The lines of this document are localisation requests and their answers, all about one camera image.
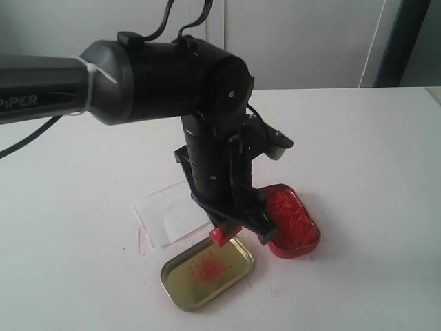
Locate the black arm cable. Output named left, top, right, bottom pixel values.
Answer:
left=0, top=0, right=216, bottom=159

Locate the red ink pad tin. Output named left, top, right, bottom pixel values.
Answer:
left=259, top=184, right=321, bottom=259

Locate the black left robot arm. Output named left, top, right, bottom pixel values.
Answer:
left=1, top=32, right=276, bottom=245

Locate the white paper sheet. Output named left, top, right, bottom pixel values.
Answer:
left=134, top=181, right=209, bottom=248

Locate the gold tin lid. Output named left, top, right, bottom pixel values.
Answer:
left=160, top=237, right=254, bottom=312

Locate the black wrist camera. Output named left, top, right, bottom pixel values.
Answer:
left=243, top=117, right=294, bottom=161

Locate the white zip tie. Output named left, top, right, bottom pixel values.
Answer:
left=68, top=57, right=118, bottom=117

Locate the red rubber stamp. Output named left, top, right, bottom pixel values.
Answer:
left=209, top=223, right=242, bottom=248

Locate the white cabinet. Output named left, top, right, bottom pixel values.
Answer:
left=1, top=1, right=400, bottom=89

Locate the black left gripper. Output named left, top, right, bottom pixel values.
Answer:
left=174, top=117, right=277, bottom=245

